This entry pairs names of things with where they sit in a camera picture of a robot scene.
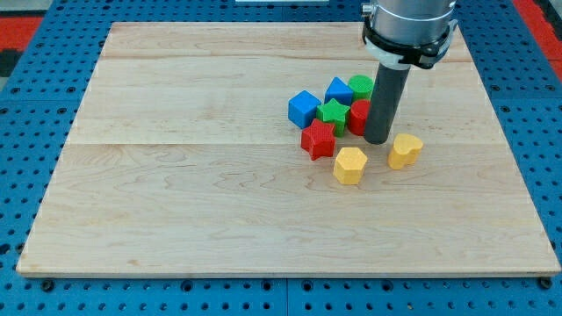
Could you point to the wooden board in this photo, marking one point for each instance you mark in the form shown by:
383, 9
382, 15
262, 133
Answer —
181, 163

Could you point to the green star block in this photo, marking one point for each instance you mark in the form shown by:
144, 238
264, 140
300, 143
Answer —
335, 113

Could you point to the blue triangle block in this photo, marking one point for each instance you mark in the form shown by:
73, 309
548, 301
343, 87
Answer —
339, 91

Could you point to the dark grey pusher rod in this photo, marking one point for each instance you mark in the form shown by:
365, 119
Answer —
385, 98

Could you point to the red star block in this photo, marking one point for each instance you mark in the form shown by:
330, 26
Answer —
318, 139

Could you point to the red cylinder block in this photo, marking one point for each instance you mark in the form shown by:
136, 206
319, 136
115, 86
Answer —
358, 114

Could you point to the yellow hexagon block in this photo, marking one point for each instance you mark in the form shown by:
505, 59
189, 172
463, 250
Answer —
349, 165

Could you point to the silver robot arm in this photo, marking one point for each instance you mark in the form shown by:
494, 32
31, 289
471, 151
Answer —
405, 33

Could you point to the yellow heart block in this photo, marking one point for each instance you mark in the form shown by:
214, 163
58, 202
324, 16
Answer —
405, 151

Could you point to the blue cube block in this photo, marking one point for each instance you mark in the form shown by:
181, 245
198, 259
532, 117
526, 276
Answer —
302, 109

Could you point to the green cylinder block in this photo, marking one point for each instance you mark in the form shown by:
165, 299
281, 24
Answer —
361, 86

